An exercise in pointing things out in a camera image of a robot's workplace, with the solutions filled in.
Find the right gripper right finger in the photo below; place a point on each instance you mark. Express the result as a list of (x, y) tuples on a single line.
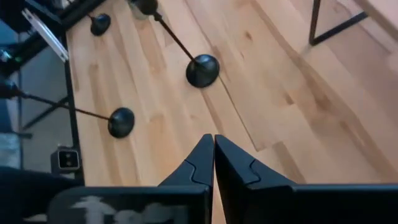
[(236, 168)]

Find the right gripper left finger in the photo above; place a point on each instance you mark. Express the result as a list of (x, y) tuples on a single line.
[(199, 168)]

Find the tall black candlestick holder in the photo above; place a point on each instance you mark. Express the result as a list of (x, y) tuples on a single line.
[(121, 123)]

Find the medium black candlestick holder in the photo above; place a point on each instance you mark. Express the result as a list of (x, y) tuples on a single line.
[(202, 71)]

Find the short black candlestick holder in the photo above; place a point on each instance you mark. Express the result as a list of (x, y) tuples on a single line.
[(100, 25)]

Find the white flat bar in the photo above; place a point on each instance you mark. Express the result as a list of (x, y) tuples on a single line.
[(46, 35)]

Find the small black camera box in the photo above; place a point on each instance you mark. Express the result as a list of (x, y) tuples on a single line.
[(66, 159)]

